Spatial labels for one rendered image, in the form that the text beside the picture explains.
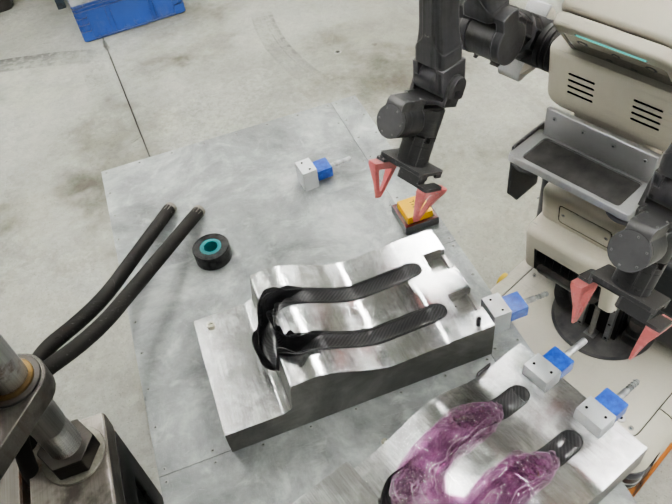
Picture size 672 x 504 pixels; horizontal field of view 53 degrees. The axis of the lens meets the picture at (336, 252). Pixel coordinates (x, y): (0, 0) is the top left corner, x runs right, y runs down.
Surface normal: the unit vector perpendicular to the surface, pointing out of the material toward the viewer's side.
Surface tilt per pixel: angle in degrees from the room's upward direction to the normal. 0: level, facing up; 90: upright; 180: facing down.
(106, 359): 0
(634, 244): 63
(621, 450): 0
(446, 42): 80
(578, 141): 90
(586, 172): 0
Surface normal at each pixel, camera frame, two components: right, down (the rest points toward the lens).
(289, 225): -0.11, -0.67
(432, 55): -0.73, 0.55
